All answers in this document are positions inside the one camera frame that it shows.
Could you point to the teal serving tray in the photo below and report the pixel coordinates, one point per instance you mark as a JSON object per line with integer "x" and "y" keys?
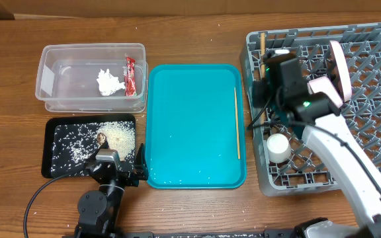
{"x": 190, "y": 127}

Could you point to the wooden chopstick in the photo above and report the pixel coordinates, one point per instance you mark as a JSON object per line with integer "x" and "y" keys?
{"x": 262, "y": 51}
{"x": 237, "y": 124}

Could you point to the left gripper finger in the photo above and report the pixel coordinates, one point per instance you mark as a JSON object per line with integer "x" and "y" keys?
{"x": 140, "y": 165}
{"x": 94, "y": 154}

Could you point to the red snack wrapper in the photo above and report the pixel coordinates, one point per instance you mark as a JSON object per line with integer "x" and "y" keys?
{"x": 129, "y": 77}

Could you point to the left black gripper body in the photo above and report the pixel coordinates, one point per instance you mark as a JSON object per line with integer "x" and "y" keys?
{"x": 126, "y": 179}

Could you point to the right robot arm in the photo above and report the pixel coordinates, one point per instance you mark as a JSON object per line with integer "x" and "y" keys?
{"x": 312, "y": 110}

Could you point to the black plastic tray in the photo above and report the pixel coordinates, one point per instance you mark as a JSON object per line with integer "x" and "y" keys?
{"x": 49, "y": 135}

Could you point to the white plate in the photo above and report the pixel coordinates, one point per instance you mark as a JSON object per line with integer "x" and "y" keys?
{"x": 324, "y": 85}

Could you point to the rice and food scraps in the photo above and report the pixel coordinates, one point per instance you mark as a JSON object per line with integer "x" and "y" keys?
{"x": 74, "y": 143}

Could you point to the clear plastic bin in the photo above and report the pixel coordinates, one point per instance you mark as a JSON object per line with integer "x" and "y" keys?
{"x": 67, "y": 77}

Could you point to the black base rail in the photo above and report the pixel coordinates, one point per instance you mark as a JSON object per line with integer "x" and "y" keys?
{"x": 267, "y": 233}

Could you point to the grey dishwasher rack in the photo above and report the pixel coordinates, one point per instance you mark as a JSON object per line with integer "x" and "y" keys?
{"x": 303, "y": 172}

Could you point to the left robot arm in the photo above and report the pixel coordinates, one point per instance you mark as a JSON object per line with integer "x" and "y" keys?
{"x": 99, "y": 209}

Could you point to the white napkin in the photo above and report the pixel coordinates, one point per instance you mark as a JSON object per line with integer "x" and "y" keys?
{"x": 108, "y": 84}

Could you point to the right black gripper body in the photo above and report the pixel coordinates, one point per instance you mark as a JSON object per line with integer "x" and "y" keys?
{"x": 263, "y": 94}

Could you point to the white cup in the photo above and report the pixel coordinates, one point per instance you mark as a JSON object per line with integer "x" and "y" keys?
{"x": 278, "y": 148}

